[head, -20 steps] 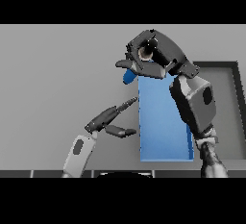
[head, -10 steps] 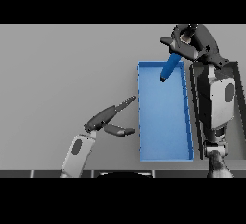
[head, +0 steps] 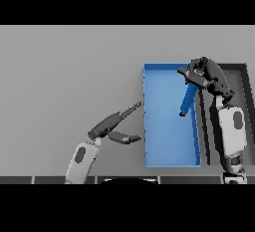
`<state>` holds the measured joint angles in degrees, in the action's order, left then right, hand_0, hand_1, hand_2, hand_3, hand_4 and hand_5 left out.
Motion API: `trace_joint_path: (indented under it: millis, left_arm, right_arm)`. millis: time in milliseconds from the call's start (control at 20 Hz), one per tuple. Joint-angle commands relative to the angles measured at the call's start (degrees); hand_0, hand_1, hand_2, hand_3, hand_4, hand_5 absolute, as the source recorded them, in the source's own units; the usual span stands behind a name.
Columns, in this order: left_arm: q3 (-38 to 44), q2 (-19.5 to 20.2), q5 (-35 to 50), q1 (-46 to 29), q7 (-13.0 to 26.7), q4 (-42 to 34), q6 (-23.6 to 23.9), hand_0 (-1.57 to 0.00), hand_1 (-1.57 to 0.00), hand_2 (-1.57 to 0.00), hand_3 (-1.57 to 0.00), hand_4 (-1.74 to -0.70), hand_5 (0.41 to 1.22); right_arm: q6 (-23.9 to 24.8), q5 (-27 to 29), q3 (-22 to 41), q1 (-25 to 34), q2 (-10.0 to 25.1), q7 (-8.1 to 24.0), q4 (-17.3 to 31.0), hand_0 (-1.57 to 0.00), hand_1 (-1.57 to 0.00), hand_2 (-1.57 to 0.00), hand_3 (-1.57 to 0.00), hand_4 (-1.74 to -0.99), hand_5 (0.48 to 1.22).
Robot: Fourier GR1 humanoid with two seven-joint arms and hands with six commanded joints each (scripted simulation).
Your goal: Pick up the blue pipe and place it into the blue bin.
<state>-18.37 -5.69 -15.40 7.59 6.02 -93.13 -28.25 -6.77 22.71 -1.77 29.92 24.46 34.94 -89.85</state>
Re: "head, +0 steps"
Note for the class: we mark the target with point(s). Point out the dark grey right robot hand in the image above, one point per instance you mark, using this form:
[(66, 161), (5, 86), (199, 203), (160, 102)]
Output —
[(212, 76)]

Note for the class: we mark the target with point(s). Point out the blue pipe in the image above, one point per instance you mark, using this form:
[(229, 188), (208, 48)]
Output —
[(188, 100)]

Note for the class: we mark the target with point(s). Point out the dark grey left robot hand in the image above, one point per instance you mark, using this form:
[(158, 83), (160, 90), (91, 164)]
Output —
[(108, 124)]

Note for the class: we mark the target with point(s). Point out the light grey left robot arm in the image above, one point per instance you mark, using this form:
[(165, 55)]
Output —
[(80, 159)]

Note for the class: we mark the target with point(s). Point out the blue bin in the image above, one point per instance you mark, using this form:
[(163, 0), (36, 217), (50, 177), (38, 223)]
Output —
[(166, 123)]

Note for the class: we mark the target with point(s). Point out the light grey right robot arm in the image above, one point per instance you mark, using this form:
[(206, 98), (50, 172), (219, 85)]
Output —
[(232, 133)]

